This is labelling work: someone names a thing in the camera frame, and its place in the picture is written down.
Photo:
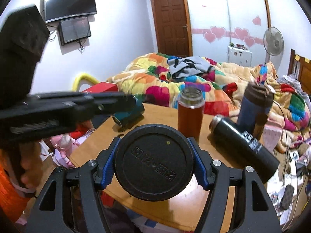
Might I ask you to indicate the red thermos cup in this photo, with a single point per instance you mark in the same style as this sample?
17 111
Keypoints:
190 112

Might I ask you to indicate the grey black clothing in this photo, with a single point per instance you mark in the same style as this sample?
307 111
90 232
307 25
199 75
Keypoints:
189 66

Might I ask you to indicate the wooden headboard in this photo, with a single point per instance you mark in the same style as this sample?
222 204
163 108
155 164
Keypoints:
301 69

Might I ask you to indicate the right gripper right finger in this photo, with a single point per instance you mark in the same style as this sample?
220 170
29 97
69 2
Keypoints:
253 210

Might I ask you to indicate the green cup with black base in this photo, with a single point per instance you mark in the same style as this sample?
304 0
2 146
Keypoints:
154 162

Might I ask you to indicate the yellow curved tube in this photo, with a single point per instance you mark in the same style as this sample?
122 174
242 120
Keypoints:
84 77

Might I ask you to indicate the pink dotted box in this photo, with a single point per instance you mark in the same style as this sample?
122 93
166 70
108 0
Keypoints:
271 135

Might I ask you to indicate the small wall monitor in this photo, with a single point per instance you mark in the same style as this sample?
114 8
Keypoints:
74 29

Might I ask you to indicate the person's left hand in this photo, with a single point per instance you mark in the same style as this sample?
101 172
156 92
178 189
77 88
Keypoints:
32 164

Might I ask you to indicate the navy blue travel mug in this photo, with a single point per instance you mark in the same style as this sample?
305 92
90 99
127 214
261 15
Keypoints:
257 100

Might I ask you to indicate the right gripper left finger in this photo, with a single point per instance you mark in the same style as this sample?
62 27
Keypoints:
53 210

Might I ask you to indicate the brown wooden door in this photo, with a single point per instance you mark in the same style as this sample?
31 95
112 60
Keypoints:
171 27

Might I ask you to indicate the pink plush toy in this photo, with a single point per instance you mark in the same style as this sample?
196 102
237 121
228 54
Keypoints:
64 145

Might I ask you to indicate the colourful patchwork blanket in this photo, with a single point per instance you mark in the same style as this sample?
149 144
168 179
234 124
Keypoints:
149 78

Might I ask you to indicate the standing electric fan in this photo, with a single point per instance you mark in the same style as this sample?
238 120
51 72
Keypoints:
273 44

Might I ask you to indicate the red box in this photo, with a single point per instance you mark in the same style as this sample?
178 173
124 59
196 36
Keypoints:
102 87

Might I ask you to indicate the large wall television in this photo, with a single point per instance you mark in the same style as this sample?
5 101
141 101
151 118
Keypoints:
61 9

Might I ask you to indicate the white small cabinet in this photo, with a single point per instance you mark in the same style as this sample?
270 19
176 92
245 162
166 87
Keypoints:
239 56

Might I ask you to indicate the black thermos bottle lying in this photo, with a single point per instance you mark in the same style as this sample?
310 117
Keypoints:
246 149

